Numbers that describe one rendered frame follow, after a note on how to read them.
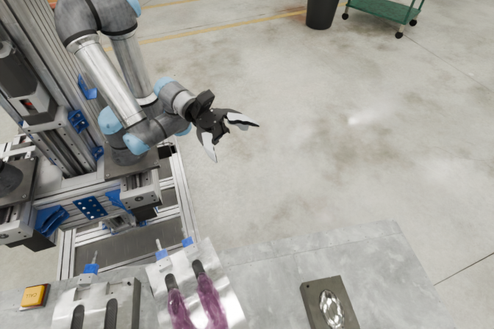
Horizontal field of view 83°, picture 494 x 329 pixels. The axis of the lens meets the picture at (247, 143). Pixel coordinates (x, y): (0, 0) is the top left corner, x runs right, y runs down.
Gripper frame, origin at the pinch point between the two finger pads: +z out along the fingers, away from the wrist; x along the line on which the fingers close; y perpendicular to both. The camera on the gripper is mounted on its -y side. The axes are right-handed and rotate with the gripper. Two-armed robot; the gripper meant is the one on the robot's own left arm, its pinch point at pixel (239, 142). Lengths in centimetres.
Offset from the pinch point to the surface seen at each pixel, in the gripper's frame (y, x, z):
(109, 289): 52, 55, -20
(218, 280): 54, 25, 6
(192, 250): 55, 25, -9
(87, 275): 53, 59, -31
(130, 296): 50, 51, -11
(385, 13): 173, -362, -111
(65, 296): 48, 67, -27
